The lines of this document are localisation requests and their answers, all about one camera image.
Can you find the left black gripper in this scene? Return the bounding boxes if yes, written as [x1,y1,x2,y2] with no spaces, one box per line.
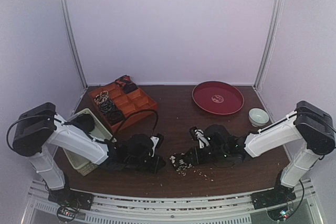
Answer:
[126,154,166,175]

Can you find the black white floral tie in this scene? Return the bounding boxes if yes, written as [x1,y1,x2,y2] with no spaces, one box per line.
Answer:
[169,153,194,173]

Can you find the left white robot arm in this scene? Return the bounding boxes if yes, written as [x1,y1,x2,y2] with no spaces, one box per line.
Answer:
[6,102,166,205]

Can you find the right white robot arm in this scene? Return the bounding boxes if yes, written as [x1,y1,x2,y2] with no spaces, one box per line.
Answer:
[183,101,335,204]

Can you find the dark rolled tie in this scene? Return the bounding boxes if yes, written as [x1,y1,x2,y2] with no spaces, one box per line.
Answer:
[105,110,124,125]

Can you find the orange compartment tray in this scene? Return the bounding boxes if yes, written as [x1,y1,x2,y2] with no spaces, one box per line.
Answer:
[88,82,158,133]

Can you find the pale green perforated basket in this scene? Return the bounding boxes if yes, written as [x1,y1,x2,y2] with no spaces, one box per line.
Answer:
[63,108,112,176]

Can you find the red round plate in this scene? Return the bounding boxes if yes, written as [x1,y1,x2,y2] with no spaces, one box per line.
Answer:
[192,81,245,115]

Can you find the black white rolled tie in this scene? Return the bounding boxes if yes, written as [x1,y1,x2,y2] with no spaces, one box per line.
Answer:
[99,100,116,114]

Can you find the black tie in basket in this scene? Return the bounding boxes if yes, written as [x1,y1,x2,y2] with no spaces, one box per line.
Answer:
[71,113,95,133]

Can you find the small celadon bowl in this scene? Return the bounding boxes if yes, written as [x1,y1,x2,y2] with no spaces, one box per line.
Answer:
[248,108,269,127]

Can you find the beige patterned rolled tie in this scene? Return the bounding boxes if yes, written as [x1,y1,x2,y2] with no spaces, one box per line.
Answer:
[94,90,110,106]

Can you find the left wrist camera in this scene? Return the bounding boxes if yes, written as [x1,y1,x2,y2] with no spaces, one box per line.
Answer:
[150,134,164,157]

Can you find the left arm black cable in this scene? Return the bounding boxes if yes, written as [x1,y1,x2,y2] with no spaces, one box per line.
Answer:
[6,108,160,154]

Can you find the front aluminium rail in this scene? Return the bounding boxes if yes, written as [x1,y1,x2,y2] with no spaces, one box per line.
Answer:
[26,191,316,224]

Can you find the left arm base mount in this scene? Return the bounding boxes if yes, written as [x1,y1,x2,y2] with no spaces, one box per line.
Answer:
[45,177,94,223]

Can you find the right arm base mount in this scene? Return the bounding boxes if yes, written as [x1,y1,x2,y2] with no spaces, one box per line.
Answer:
[251,184,296,222]

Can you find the right aluminium frame post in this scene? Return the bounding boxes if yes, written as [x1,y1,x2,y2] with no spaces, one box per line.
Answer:
[254,0,284,91]

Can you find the aluminium frame post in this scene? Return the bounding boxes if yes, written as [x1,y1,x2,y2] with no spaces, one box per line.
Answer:
[254,0,284,91]
[60,0,88,89]

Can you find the left aluminium frame post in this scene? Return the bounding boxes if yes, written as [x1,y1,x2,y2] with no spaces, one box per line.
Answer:
[60,0,88,89]

